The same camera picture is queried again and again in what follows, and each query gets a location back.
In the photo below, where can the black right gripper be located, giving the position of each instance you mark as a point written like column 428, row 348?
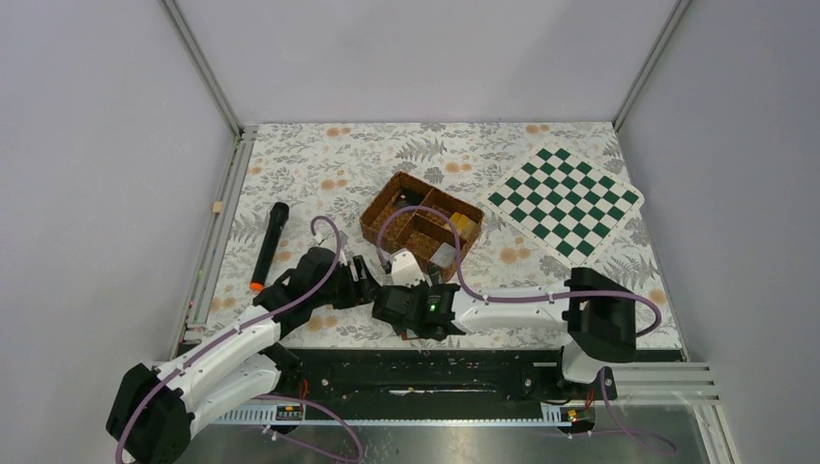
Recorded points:
column 390, row 305

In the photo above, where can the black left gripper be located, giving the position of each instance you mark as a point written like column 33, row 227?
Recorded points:
column 358, row 281

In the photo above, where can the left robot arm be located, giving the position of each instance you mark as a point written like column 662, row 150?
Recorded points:
column 158, row 410

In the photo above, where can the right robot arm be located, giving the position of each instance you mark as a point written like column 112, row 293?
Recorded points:
column 597, row 313

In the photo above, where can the grey card in basket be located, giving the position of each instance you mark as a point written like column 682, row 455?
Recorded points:
column 443, row 256

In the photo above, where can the brown woven divided basket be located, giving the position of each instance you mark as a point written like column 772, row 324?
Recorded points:
column 420, row 232

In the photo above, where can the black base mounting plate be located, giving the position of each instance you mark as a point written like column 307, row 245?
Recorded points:
column 413, row 385

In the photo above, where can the yellow block in basket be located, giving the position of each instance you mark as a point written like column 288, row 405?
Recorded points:
column 464, row 226

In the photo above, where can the black item in basket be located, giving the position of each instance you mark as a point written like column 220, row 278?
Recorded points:
column 406, row 199

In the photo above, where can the black microphone orange end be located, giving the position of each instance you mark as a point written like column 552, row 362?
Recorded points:
column 277, row 218

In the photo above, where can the green white chessboard mat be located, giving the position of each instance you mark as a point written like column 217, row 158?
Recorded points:
column 570, row 205

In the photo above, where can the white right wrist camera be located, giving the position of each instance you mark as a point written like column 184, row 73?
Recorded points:
column 405, row 269

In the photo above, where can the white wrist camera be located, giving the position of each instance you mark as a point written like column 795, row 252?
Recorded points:
column 326, row 241
column 405, row 269

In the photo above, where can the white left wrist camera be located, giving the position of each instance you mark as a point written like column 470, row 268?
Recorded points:
column 326, row 241

